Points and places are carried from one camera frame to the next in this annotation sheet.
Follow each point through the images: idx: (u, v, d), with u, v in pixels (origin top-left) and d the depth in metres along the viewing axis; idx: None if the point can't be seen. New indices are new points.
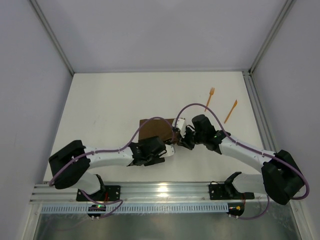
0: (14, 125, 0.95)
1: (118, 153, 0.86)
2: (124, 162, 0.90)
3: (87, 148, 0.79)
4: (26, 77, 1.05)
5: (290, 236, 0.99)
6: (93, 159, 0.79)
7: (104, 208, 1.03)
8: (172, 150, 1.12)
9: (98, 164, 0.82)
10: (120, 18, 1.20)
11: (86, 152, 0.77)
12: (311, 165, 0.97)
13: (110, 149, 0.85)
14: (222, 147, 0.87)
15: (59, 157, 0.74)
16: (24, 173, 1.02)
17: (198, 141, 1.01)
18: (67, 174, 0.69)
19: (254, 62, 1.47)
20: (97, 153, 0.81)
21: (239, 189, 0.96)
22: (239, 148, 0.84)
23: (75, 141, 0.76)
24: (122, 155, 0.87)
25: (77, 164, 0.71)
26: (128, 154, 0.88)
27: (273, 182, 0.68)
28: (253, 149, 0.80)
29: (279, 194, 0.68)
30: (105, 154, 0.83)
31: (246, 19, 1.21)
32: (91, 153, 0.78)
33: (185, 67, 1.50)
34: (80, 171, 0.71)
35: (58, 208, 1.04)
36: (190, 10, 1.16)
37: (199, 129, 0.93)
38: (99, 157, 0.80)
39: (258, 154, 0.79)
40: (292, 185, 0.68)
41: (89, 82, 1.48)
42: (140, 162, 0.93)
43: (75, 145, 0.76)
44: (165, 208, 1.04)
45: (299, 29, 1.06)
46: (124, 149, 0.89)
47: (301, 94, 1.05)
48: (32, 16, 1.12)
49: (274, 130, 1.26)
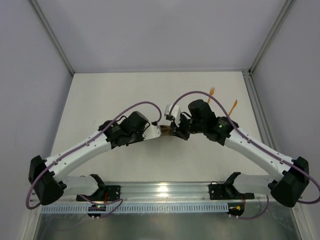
0: (13, 125, 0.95)
1: (88, 147, 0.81)
2: (102, 150, 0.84)
3: (48, 162, 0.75)
4: (26, 77, 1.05)
5: (290, 237, 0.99)
6: (57, 168, 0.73)
7: (104, 208, 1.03)
8: (158, 131, 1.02)
9: (70, 169, 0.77)
10: (120, 17, 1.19)
11: (48, 166, 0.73)
12: (311, 165, 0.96)
13: (78, 147, 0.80)
14: (229, 141, 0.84)
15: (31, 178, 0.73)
16: (24, 173, 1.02)
17: (196, 131, 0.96)
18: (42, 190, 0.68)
19: (254, 62, 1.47)
20: (62, 160, 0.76)
21: (241, 190, 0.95)
22: (256, 150, 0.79)
23: (33, 160, 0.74)
24: (94, 145, 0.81)
25: (44, 179, 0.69)
26: (100, 142, 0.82)
27: (290, 189, 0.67)
28: (269, 152, 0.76)
29: (289, 200, 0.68)
30: (72, 156, 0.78)
31: (246, 19, 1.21)
32: (54, 164, 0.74)
33: (185, 67, 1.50)
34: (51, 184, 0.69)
35: (58, 208, 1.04)
36: (190, 10, 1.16)
37: (198, 117, 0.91)
38: (65, 163, 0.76)
39: (276, 159, 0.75)
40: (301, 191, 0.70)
41: (89, 82, 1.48)
42: (122, 141, 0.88)
43: (34, 163, 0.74)
44: (165, 208, 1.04)
45: (299, 29, 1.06)
46: (95, 138, 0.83)
47: (302, 93, 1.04)
48: (32, 16, 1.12)
49: (274, 130, 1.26)
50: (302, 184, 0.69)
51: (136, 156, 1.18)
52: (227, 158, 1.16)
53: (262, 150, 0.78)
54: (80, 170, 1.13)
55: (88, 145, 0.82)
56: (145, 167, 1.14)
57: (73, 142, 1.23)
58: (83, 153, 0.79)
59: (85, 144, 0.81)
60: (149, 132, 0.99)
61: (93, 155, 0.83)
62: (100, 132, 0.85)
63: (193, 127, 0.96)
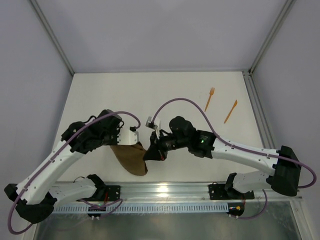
0: (13, 125, 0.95)
1: (54, 163, 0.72)
2: (74, 160, 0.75)
3: (19, 189, 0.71)
4: (26, 76, 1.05)
5: (290, 237, 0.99)
6: (30, 194, 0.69)
7: (104, 208, 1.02)
8: (135, 139, 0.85)
9: (46, 189, 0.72)
10: (120, 17, 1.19)
11: (20, 194, 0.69)
12: (311, 165, 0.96)
13: (43, 166, 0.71)
14: (215, 153, 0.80)
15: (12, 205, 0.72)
16: (24, 174, 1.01)
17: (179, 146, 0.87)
18: (24, 217, 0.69)
19: (254, 62, 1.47)
20: (33, 183, 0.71)
21: (242, 190, 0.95)
22: (244, 154, 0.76)
23: (5, 189, 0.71)
24: (60, 161, 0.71)
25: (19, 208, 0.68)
26: (65, 154, 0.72)
27: (285, 180, 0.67)
28: (255, 151, 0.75)
29: (289, 189, 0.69)
30: (40, 178, 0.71)
31: (246, 19, 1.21)
32: (24, 191, 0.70)
33: (185, 67, 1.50)
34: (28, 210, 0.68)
35: (58, 208, 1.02)
36: (190, 10, 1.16)
37: (182, 136, 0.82)
38: (35, 187, 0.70)
39: (262, 155, 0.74)
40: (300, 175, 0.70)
41: (89, 82, 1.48)
42: (92, 146, 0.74)
43: (7, 192, 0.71)
44: (165, 208, 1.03)
45: (299, 29, 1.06)
46: (58, 153, 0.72)
47: (302, 93, 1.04)
48: (32, 16, 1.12)
49: (274, 130, 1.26)
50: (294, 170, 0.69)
51: None
52: None
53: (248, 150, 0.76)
54: (80, 171, 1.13)
55: (54, 161, 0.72)
56: None
57: None
58: (52, 170, 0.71)
59: (49, 161, 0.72)
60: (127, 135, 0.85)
61: (66, 166, 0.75)
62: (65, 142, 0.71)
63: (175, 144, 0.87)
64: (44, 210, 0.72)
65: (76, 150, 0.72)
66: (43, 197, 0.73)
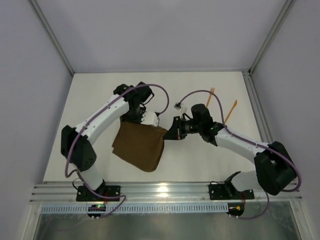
0: (13, 125, 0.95)
1: (110, 109, 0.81)
2: (121, 112, 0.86)
3: (78, 128, 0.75)
4: (26, 77, 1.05)
5: (290, 237, 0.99)
6: (90, 131, 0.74)
7: (104, 208, 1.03)
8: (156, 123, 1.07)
9: (98, 132, 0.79)
10: (120, 17, 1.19)
11: (81, 131, 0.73)
12: (312, 165, 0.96)
13: (101, 110, 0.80)
14: (217, 138, 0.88)
15: (64, 149, 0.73)
16: (24, 174, 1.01)
17: (195, 131, 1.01)
18: (82, 154, 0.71)
19: (254, 62, 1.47)
20: (91, 124, 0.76)
21: (239, 188, 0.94)
22: (237, 141, 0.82)
23: (64, 129, 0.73)
24: (115, 107, 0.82)
25: (80, 141, 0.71)
26: (120, 104, 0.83)
27: (264, 169, 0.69)
28: (246, 140, 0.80)
29: (270, 184, 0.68)
30: (98, 119, 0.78)
31: (246, 19, 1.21)
32: (84, 128, 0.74)
33: (185, 67, 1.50)
34: (88, 146, 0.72)
35: (58, 208, 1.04)
36: (190, 10, 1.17)
37: (198, 119, 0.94)
38: (94, 126, 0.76)
39: (252, 145, 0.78)
40: (287, 175, 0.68)
41: (88, 82, 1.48)
42: (136, 103, 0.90)
43: (65, 131, 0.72)
44: (165, 208, 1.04)
45: (299, 30, 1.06)
46: (114, 102, 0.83)
47: (302, 93, 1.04)
48: (32, 17, 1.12)
49: (274, 130, 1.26)
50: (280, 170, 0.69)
51: None
52: (228, 157, 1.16)
53: (241, 139, 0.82)
54: None
55: (110, 108, 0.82)
56: None
57: None
58: (108, 114, 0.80)
59: (106, 106, 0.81)
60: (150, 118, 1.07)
61: (115, 117, 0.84)
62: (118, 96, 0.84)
63: (192, 126, 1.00)
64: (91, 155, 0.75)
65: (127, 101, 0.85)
66: (94, 140, 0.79)
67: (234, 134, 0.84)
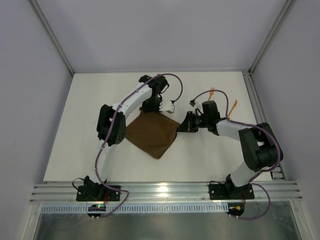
0: (13, 125, 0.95)
1: (138, 93, 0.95)
2: (144, 98, 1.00)
3: (114, 106, 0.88)
4: (26, 77, 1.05)
5: (290, 237, 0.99)
6: (124, 109, 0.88)
7: (104, 208, 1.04)
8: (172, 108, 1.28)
9: (128, 112, 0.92)
10: (120, 17, 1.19)
11: (117, 108, 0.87)
12: (312, 165, 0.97)
13: (131, 94, 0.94)
14: (218, 126, 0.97)
15: (101, 125, 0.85)
16: (24, 174, 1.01)
17: (204, 125, 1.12)
18: (118, 127, 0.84)
19: (254, 62, 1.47)
20: (124, 104, 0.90)
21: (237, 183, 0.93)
22: (231, 124, 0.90)
23: (102, 107, 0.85)
24: (142, 92, 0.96)
25: (118, 117, 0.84)
26: (146, 89, 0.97)
27: (247, 143, 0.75)
28: (238, 123, 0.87)
29: (252, 158, 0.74)
30: (129, 100, 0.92)
31: (246, 19, 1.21)
32: (119, 106, 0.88)
33: (185, 67, 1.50)
34: (124, 121, 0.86)
35: (58, 208, 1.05)
36: (190, 10, 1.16)
37: (206, 111, 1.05)
38: (127, 105, 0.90)
39: (241, 125, 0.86)
40: (269, 153, 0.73)
41: (88, 82, 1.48)
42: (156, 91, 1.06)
43: (104, 108, 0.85)
44: (165, 208, 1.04)
45: (299, 29, 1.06)
46: (141, 88, 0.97)
47: (302, 93, 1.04)
48: (32, 17, 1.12)
49: (274, 130, 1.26)
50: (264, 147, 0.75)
51: (136, 156, 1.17)
52: (229, 157, 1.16)
53: (234, 123, 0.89)
54: (80, 170, 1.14)
55: (138, 93, 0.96)
56: (145, 167, 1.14)
57: (74, 142, 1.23)
58: (138, 97, 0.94)
59: (135, 91, 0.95)
60: (167, 106, 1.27)
61: (140, 100, 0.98)
62: (143, 84, 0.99)
63: (202, 120, 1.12)
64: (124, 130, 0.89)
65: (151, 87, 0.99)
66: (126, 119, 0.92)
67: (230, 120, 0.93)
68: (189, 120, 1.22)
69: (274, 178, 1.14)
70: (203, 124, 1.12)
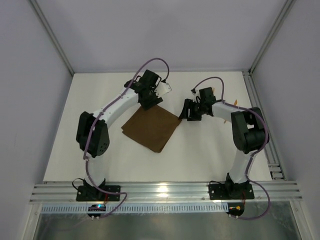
0: (13, 125, 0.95)
1: (122, 99, 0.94)
2: (129, 104, 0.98)
3: (95, 114, 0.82)
4: (26, 77, 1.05)
5: (290, 237, 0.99)
6: (106, 116, 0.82)
7: (104, 208, 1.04)
8: (168, 88, 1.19)
9: (112, 119, 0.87)
10: (120, 18, 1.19)
11: (98, 116, 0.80)
12: (312, 165, 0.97)
13: (115, 100, 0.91)
14: (213, 108, 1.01)
15: (81, 134, 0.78)
16: (24, 174, 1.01)
17: (200, 111, 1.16)
18: (98, 138, 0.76)
19: (254, 62, 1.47)
20: (106, 111, 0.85)
21: (236, 180, 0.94)
22: (225, 106, 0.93)
23: (82, 114, 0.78)
24: (127, 98, 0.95)
25: (98, 125, 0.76)
26: (130, 94, 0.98)
27: (236, 125, 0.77)
28: (231, 105, 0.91)
29: (240, 139, 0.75)
30: (112, 108, 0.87)
31: (245, 19, 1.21)
32: (101, 114, 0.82)
33: (185, 67, 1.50)
34: (104, 128, 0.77)
35: (58, 208, 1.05)
36: (190, 10, 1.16)
37: (202, 97, 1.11)
38: (110, 112, 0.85)
39: (234, 108, 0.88)
40: (256, 135, 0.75)
41: (88, 82, 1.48)
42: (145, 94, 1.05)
43: (84, 117, 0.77)
44: (165, 208, 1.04)
45: (299, 30, 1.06)
46: (125, 93, 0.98)
47: (302, 93, 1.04)
48: (33, 17, 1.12)
49: (274, 130, 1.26)
50: (254, 130, 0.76)
51: (136, 156, 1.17)
52: (229, 157, 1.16)
53: (228, 106, 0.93)
54: (80, 171, 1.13)
55: (123, 98, 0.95)
56: (145, 167, 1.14)
57: (74, 142, 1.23)
58: (122, 103, 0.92)
59: (119, 97, 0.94)
60: (163, 91, 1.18)
61: (125, 107, 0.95)
62: (127, 88, 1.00)
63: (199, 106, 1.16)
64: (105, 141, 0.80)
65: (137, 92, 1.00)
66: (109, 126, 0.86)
67: (225, 103, 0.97)
68: (190, 107, 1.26)
69: (274, 178, 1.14)
70: (200, 110, 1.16)
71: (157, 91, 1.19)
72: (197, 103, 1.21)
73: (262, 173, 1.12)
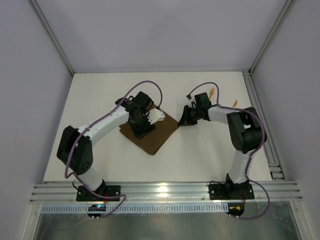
0: (13, 125, 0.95)
1: (111, 116, 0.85)
2: (119, 122, 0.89)
3: (80, 129, 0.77)
4: (26, 77, 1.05)
5: (290, 237, 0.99)
6: (91, 133, 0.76)
7: (104, 208, 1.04)
8: (162, 114, 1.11)
9: (98, 136, 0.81)
10: (120, 18, 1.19)
11: (82, 131, 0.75)
12: (312, 165, 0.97)
13: (103, 117, 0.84)
14: (210, 112, 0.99)
15: (63, 150, 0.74)
16: (24, 174, 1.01)
17: (197, 116, 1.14)
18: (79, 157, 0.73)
19: (254, 62, 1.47)
20: (93, 127, 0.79)
21: (235, 180, 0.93)
22: (221, 109, 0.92)
23: (66, 128, 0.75)
24: (116, 115, 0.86)
25: (82, 142, 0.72)
26: (121, 112, 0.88)
27: (233, 125, 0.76)
28: (227, 107, 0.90)
29: (238, 139, 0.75)
30: (99, 124, 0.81)
31: (246, 19, 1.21)
32: (87, 129, 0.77)
33: (185, 67, 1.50)
34: (88, 146, 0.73)
35: (58, 208, 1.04)
36: (191, 10, 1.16)
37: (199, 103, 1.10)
38: (97, 129, 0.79)
39: (230, 110, 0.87)
40: (253, 134, 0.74)
41: (88, 82, 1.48)
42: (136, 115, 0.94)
43: (68, 132, 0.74)
44: (165, 208, 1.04)
45: (299, 30, 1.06)
46: (116, 110, 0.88)
47: (302, 94, 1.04)
48: (33, 17, 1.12)
49: (274, 130, 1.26)
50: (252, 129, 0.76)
51: (136, 157, 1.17)
52: (229, 157, 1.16)
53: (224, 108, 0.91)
54: None
55: (112, 115, 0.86)
56: (145, 166, 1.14)
57: None
58: (110, 121, 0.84)
59: (108, 113, 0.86)
60: (155, 116, 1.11)
61: (115, 125, 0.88)
62: (118, 105, 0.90)
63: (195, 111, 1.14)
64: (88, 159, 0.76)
65: (129, 110, 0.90)
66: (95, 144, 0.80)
67: (220, 106, 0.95)
68: (185, 114, 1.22)
69: (274, 178, 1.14)
70: (196, 115, 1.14)
71: (150, 116, 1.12)
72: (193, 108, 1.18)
73: (262, 173, 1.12)
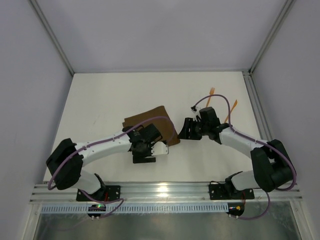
0: (13, 125, 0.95)
1: (112, 142, 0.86)
2: (121, 149, 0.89)
3: (78, 145, 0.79)
4: (26, 77, 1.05)
5: (290, 236, 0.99)
6: (86, 153, 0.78)
7: (104, 208, 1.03)
8: (166, 150, 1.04)
9: (93, 158, 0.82)
10: (120, 18, 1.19)
11: (78, 149, 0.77)
12: (312, 166, 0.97)
13: (105, 139, 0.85)
14: (221, 136, 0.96)
15: (53, 159, 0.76)
16: (24, 174, 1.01)
17: (203, 133, 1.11)
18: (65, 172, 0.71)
19: (254, 62, 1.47)
20: (90, 147, 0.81)
21: (237, 186, 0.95)
22: (238, 137, 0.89)
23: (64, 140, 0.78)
24: (119, 142, 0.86)
25: (73, 160, 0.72)
26: (124, 141, 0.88)
27: (260, 165, 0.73)
28: (246, 136, 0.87)
29: (266, 181, 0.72)
30: (98, 146, 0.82)
31: (246, 19, 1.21)
32: (83, 148, 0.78)
33: (185, 68, 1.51)
34: (79, 166, 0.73)
35: (58, 208, 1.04)
36: (191, 10, 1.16)
37: (205, 120, 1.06)
38: (93, 150, 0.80)
39: (251, 141, 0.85)
40: (282, 173, 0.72)
41: (89, 82, 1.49)
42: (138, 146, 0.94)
43: (65, 143, 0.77)
44: (165, 208, 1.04)
45: (300, 30, 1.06)
46: (120, 137, 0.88)
47: (302, 93, 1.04)
48: (33, 17, 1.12)
49: (274, 130, 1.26)
50: (278, 168, 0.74)
51: None
52: (229, 157, 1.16)
53: (240, 135, 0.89)
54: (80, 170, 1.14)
55: (114, 141, 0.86)
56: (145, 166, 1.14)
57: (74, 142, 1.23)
58: (110, 147, 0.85)
59: (111, 138, 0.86)
60: (159, 151, 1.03)
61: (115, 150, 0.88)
62: (124, 133, 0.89)
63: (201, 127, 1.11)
64: (74, 176, 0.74)
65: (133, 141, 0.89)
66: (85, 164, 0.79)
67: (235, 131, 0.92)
68: (188, 127, 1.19)
69: None
70: (202, 132, 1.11)
71: (153, 148, 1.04)
72: (199, 123, 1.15)
73: None
